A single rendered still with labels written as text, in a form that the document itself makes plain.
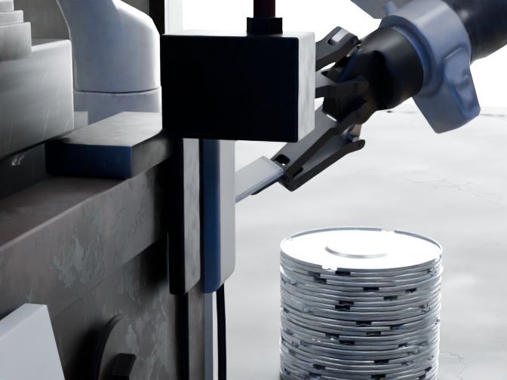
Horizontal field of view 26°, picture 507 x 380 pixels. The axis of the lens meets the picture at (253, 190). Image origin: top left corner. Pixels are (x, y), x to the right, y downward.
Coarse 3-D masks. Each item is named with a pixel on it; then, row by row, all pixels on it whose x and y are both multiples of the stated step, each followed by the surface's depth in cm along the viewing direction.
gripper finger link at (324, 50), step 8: (328, 32) 101; (336, 32) 100; (320, 40) 100; (328, 40) 100; (344, 40) 99; (352, 40) 99; (320, 48) 99; (328, 48) 99; (336, 48) 99; (344, 48) 99; (352, 48) 100; (320, 56) 98; (328, 56) 98; (336, 56) 99; (344, 56) 100; (320, 64) 98; (328, 64) 99
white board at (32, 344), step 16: (32, 304) 55; (0, 320) 52; (16, 320) 52; (32, 320) 53; (48, 320) 55; (0, 336) 50; (16, 336) 51; (32, 336) 53; (48, 336) 54; (0, 352) 50; (16, 352) 51; (32, 352) 53; (48, 352) 54; (0, 368) 49; (16, 368) 51; (32, 368) 52; (48, 368) 54
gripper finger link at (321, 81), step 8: (320, 72) 102; (320, 80) 101; (328, 80) 101; (352, 80) 102; (360, 80) 102; (320, 88) 100; (328, 88) 101; (336, 88) 101; (344, 88) 101; (352, 88) 102; (360, 88) 102; (320, 96) 100; (328, 96) 101; (336, 96) 101
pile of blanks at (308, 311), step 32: (288, 288) 193; (320, 288) 189; (352, 288) 185; (384, 288) 185; (416, 288) 188; (288, 320) 195; (320, 320) 188; (352, 320) 189; (384, 320) 189; (416, 320) 191; (288, 352) 198; (320, 352) 190; (352, 352) 187; (384, 352) 187; (416, 352) 191
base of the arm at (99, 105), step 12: (72, 96) 138; (84, 96) 136; (96, 96) 135; (108, 96) 135; (120, 96) 135; (132, 96) 136; (144, 96) 136; (156, 96) 138; (84, 108) 136; (96, 108) 135; (108, 108) 135; (120, 108) 135; (132, 108) 136; (144, 108) 137; (156, 108) 138; (96, 120) 136
